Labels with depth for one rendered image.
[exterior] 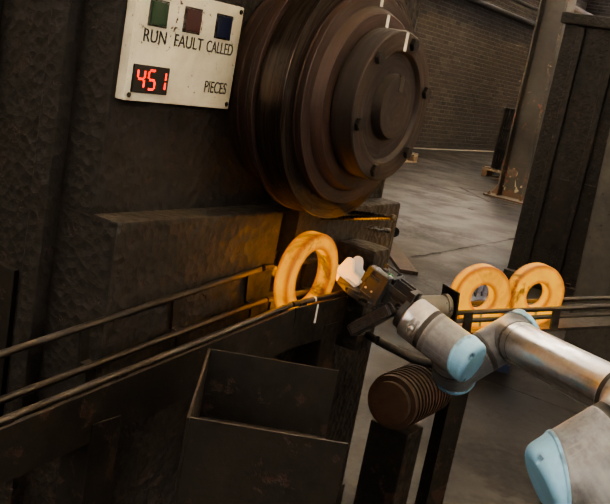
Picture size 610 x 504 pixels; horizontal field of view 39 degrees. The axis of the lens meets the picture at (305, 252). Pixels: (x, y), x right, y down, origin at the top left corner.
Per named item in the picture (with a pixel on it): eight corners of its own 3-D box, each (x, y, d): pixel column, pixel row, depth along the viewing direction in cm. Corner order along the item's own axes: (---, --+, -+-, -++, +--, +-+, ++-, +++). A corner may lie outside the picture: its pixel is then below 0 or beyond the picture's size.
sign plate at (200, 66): (114, 97, 136) (129, -20, 132) (219, 107, 158) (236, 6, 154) (124, 100, 135) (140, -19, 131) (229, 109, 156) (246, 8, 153)
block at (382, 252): (315, 338, 199) (335, 237, 194) (334, 333, 206) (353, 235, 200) (354, 353, 193) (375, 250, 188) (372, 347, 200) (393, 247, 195)
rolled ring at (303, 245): (346, 231, 180) (332, 227, 182) (295, 237, 165) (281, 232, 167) (329, 315, 184) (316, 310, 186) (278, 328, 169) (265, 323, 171)
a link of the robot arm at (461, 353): (460, 392, 173) (459, 375, 165) (412, 354, 179) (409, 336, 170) (490, 357, 176) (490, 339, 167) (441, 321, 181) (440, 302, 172)
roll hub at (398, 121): (317, 176, 155) (347, 17, 149) (391, 175, 178) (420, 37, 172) (343, 183, 152) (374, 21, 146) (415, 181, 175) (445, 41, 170)
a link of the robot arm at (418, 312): (425, 342, 181) (404, 350, 173) (407, 328, 183) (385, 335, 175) (446, 307, 177) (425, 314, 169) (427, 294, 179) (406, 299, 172)
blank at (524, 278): (507, 262, 208) (515, 266, 205) (561, 261, 214) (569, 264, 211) (499, 323, 212) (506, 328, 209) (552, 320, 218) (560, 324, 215)
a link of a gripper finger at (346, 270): (339, 245, 185) (372, 269, 181) (327, 267, 187) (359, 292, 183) (331, 246, 183) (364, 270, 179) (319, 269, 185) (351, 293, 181)
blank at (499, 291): (451, 263, 203) (458, 267, 200) (508, 262, 209) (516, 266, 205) (443, 325, 207) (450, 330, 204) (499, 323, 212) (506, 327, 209)
